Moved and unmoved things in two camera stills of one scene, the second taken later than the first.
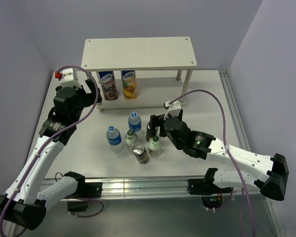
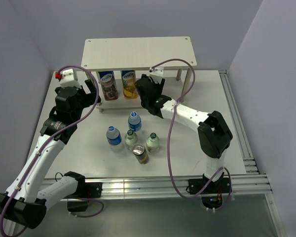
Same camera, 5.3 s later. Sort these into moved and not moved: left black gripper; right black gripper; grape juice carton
Moved: right black gripper
Not moved: left black gripper; grape juice carton
